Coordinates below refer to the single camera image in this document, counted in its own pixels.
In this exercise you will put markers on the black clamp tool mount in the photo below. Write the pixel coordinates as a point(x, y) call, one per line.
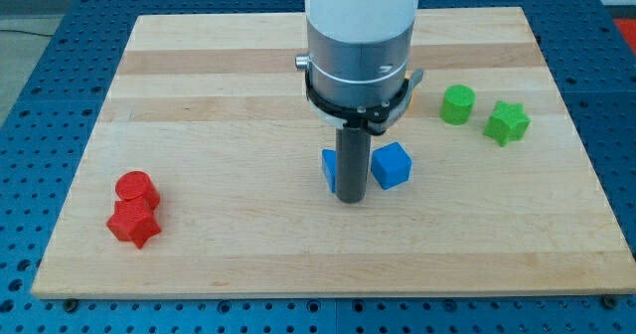
point(375, 120)

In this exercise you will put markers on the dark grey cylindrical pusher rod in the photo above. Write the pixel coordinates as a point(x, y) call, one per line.
point(352, 164)

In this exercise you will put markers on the blue triangle block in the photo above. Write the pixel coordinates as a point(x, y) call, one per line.
point(329, 168)

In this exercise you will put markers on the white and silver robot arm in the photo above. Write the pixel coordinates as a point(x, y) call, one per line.
point(356, 78)

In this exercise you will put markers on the blue cube block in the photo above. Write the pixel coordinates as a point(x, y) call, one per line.
point(391, 165)

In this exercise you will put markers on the green cylinder block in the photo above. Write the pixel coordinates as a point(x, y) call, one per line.
point(457, 104)

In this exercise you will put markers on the green star block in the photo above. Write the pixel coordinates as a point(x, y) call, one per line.
point(507, 122)

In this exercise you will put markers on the wooden board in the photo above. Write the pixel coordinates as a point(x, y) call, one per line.
point(213, 110)

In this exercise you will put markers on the red cylinder block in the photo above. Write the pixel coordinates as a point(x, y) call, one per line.
point(137, 184)

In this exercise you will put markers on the red star block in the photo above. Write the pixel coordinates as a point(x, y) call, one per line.
point(133, 221)

